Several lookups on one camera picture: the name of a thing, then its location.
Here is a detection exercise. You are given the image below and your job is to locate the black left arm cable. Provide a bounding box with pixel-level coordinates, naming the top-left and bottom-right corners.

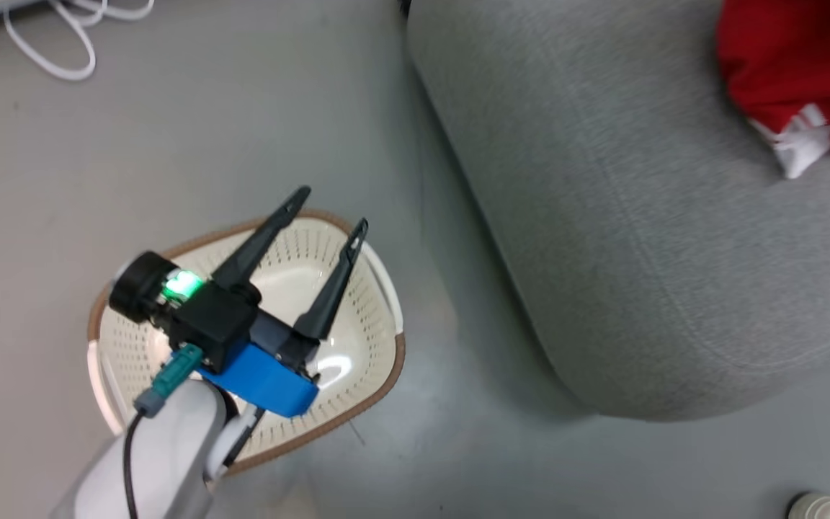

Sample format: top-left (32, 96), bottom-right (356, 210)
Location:
top-left (122, 344), bottom-right (205, 519)

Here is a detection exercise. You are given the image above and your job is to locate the red garment with white trim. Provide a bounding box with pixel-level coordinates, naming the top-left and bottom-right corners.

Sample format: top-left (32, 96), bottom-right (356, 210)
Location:
top-left (716, 0), bottom-right (830, 180)

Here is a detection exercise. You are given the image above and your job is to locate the grey fabric sofa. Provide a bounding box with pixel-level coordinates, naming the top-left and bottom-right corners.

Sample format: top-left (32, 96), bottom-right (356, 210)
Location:
top-left (406, 0), bottom-right (830, 423)

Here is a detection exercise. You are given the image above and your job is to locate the white looped floor cable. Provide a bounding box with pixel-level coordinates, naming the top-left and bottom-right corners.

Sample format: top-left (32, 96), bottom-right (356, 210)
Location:
top-left (2, 0), bottom-right (157, 82)

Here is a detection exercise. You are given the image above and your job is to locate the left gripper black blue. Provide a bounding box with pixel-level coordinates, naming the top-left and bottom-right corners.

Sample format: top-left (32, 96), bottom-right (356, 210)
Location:
top-left (109, 185), bottom-right (370, 419)

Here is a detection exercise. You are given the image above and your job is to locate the white perforated brown-rimmed laundry basket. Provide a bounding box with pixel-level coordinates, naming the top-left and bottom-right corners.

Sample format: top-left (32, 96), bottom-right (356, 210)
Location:
top-left (87, 209), bottom-right (407, 477)

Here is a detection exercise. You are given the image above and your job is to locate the grey white round object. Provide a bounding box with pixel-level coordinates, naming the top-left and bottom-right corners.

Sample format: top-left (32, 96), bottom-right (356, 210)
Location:
top-left (786, 492), bottom-right (830, 519)

